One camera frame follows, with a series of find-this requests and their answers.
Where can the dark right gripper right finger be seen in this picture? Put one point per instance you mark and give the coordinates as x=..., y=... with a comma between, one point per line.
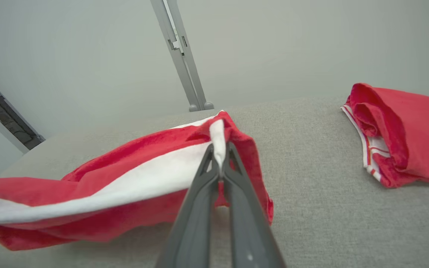
x=248, y=230

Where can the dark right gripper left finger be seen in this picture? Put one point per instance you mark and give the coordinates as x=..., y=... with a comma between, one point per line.
x=192, y=230

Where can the red garment white band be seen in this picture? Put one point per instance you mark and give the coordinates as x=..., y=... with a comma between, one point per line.
x=88, y=227

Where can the red shorts white striped trim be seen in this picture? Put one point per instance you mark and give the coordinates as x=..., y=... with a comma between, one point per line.
x=423, y=137

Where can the grey fabric sofa seat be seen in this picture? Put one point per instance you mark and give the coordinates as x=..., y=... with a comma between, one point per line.
x=330, y=223

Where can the grey double partition post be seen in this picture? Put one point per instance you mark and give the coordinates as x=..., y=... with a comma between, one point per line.
x=184, y=67

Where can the grey framed dark wall opening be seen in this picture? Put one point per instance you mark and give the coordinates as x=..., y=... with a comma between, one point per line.
x=6, y=119

